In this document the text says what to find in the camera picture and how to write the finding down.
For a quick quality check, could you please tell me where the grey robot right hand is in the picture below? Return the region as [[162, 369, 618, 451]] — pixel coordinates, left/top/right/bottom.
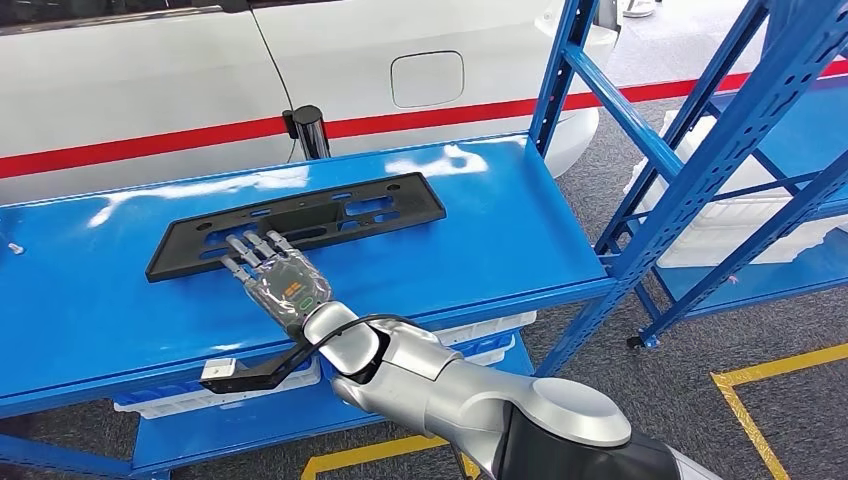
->
[[220, 230, 334, 333]]

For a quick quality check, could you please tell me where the black plastic plate holder part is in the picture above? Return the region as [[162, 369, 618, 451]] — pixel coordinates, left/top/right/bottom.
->
[[144, 172, 448, 284]]

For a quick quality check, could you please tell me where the blue metal shelf rack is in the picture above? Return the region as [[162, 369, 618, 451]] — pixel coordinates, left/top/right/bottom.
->
[[0, 0, 848, 480], [622, 56, 848, 349]]

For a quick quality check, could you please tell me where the white plastic crate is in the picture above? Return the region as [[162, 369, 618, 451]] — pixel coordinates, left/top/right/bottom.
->
[[622, 165, 848, 270], [662, 109, 796, 200], [433, 311, 538, 348], [112, 357, 324, 421]]

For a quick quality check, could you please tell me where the yellow floor tape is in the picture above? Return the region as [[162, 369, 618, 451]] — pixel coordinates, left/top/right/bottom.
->
[[299, 433, 482, 480], [710, 343, 848, 480]]

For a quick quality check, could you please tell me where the red barrier belt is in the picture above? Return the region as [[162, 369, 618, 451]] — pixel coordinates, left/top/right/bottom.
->
[[0, 115, 289, 181], [324, 58, 848, 140]]

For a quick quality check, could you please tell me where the white car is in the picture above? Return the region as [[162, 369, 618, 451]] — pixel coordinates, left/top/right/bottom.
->
[[0, 0, 624, 207]]

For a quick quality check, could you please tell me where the black camera bracket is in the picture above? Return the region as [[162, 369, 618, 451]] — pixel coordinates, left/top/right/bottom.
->
[[198, 337, 319, 395]]

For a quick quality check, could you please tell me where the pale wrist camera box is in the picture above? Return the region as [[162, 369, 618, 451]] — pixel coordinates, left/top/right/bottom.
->
[[200, 358, 238, 382]]

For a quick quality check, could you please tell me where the black barrier post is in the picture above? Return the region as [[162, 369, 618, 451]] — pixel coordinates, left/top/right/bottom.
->
[[282, 104, 332, 162]]

